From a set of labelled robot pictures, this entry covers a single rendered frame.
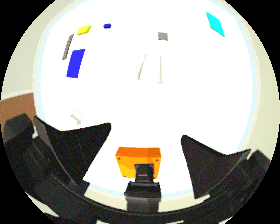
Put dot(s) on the cyan flat square plate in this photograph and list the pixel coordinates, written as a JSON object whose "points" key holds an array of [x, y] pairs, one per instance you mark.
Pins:
{"points": [[215, 24]]}

